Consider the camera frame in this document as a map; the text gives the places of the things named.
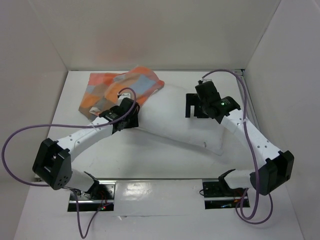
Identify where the orange grey checked pillowcase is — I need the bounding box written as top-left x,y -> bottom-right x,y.
78,66 -> 165,121

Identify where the white pillow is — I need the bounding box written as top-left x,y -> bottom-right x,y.
138,84 -> 224,156

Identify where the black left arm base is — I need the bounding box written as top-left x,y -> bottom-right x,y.
67,180 -> 116,212

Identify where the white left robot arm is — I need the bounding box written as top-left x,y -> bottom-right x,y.
32,97 -> 140,200

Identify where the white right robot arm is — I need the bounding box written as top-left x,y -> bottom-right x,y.
185,80 -> 294,196

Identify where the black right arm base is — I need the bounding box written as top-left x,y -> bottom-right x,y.
199,178 -> 245,210

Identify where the aluminium table edge rail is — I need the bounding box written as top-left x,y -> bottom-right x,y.
233,69 -> 257,125

